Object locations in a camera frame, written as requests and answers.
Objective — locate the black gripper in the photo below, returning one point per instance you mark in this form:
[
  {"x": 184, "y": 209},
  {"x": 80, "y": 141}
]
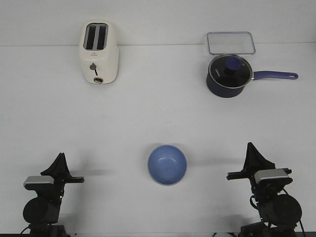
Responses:
[
  {"x": 60, "y": 173},
  {"x": 257, "y": 161}
]

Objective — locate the blue bowl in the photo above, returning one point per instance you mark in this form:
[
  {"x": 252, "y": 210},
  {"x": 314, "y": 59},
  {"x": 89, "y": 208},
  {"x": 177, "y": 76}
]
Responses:
[{"x": 167, "y": 165}]

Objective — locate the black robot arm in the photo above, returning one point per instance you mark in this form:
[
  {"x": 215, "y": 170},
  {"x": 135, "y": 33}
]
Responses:
[
  {"x": 279, "y": 213},
  {"x": 42, "y": 212}
]

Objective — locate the dark blue saucepan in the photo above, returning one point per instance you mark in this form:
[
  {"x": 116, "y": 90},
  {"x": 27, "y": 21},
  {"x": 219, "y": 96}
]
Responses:
[{"x": 261, "y": 75}]

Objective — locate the glass pot lid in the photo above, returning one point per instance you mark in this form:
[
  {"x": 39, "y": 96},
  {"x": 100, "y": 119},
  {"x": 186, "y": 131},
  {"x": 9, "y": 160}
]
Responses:
[{"x": 230, "y": 71}]

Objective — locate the cream two-slot toaster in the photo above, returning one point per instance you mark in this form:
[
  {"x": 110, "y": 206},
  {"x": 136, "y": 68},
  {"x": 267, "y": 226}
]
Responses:
[{"x": 99, "y": 52}]

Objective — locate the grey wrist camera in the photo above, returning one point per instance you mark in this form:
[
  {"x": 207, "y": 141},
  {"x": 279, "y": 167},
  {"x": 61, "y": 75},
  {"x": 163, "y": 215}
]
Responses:
[
  {"x": 38, "y": 182},
  {"x": 269, "y": 174}
]

